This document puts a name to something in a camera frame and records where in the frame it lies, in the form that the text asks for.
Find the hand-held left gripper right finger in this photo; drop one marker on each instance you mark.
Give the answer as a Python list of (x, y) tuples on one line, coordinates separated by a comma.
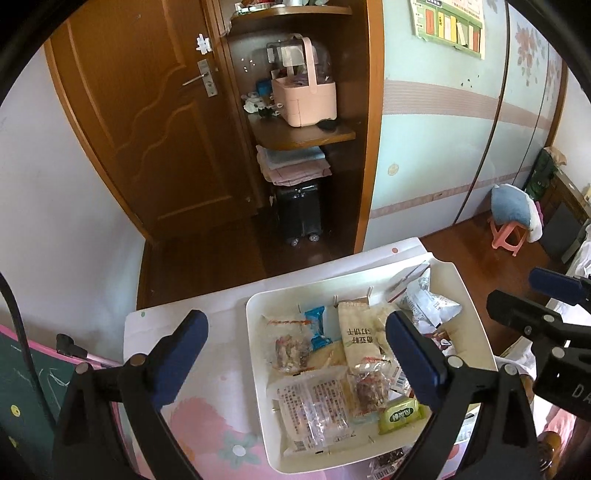
[(411, 360)]

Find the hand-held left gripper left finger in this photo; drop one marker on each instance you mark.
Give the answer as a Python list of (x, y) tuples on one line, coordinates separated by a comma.
[(184, 350)]

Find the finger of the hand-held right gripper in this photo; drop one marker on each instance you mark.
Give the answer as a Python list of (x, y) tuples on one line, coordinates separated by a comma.
[(554, 284), (521, 314)]

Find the white plastic tray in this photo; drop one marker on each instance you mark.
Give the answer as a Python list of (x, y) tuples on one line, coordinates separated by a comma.
[(471, 332)]

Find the white packet with red stripe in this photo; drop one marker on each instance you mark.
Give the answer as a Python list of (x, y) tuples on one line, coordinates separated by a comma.
[(427, 302)]

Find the small red white packet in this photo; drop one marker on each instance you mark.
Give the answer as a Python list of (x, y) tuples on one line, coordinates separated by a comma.
[(441, 339)]

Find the white pillow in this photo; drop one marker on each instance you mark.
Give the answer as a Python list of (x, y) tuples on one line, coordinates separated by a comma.
[(582, 258)]

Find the pink blanket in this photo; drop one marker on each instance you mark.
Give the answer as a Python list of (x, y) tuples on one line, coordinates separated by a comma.
[(563, 422)]

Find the clear packet with brown pastry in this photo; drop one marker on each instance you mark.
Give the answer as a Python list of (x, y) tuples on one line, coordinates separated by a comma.
[(288, 348), (369, 392)]

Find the dark box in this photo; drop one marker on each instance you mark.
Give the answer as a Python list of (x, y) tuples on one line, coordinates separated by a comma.
[(561, 230)]

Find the small green packet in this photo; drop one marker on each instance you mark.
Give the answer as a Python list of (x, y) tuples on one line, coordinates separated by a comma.
[(399, 415)]

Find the cream yellow snack packet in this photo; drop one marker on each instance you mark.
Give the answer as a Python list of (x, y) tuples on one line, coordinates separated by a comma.
[(358, 332)]

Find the pink plastic stool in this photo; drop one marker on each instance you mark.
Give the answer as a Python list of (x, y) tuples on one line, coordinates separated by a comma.
[(505, 237)]

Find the brown wooden bedpost knob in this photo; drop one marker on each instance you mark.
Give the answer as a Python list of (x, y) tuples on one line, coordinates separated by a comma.
[(550, 452)]

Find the clear packet with yellow biscuit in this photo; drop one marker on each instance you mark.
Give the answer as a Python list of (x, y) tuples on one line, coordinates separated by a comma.
[(325, 356)]

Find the blue cushion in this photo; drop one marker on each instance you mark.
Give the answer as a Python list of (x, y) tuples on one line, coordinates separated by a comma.
[(510, 205)]

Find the blue candy wrapper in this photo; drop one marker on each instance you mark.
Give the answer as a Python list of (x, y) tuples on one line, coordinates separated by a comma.
[(318, 330)]

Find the dark brown snack packet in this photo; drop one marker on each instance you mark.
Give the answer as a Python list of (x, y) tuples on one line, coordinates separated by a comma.
[(388, 461)]

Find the clear packet with white cake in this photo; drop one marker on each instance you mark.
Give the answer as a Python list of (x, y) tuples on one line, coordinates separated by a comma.
[(314, 406)]

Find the dark green patterned cloth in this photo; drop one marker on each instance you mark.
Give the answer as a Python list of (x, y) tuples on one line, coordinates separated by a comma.
[(542, 175)]

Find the black clip on pink bar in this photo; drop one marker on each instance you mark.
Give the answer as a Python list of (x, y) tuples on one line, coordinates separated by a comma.
[(69, 346)]

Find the black suitcase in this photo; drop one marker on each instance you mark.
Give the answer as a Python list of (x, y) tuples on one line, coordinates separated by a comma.
[(298, 212)]

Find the light blue sliding wardrobe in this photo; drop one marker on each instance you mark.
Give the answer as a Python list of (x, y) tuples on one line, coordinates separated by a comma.
[(438, 138)]

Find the round beige sticker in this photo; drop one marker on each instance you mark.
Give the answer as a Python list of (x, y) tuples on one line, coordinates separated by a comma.
[(392, 169)]

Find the folded pink towel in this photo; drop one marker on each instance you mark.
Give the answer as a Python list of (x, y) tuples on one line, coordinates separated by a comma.
[(295, 174)]

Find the wooden door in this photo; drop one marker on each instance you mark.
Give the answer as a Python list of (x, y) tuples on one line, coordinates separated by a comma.
[(152, 138)]

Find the folded blue towel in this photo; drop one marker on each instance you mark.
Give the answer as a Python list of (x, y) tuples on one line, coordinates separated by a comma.
[(291, 156)]

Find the wooden shelf cabinet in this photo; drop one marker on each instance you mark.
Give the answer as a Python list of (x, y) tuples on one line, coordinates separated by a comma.
[(374, 115)]

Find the small black pouch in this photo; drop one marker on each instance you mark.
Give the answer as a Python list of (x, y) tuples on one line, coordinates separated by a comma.
[(328, 123)]

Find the white floral trinket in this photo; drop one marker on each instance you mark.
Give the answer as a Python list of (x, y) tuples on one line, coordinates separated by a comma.
[(256, 106)]

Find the small blue box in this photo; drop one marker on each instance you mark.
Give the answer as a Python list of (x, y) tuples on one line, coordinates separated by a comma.
[(263, 86)]

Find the pink plastic basket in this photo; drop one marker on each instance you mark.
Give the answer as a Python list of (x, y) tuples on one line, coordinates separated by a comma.
[(304, 101)]

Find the white door hook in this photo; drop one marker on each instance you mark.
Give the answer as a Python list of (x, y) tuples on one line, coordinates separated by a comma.
[(203, 44)]

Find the clear plastic organizer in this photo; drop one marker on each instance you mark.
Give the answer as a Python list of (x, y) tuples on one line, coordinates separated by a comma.
[(284, 53)]

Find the green chalkboard with pink frame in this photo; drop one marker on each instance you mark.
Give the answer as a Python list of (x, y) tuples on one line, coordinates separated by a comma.
[(23, 406)]

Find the wall poster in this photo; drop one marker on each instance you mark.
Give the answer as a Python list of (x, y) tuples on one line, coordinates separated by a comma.
[(448, 25)]

